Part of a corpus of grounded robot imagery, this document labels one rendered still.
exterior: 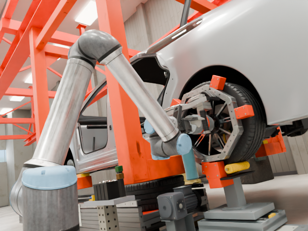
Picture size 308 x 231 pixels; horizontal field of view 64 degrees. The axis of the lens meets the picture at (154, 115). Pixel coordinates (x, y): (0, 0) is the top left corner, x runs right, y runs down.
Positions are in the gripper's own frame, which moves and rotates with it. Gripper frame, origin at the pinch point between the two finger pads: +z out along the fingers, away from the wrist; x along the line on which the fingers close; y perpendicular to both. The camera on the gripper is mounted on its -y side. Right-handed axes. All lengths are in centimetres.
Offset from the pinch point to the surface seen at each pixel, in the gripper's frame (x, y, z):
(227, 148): -1.8, 18.5, 30.0
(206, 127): 1.2, 4.5, 8.2
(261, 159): -147, 39, 378
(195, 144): -36, 9, 40
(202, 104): 2.3, -9.8, 8.1
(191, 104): -8.1, -13.4, 11.0
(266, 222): 8, 67, 38
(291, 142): -107, 15, 445
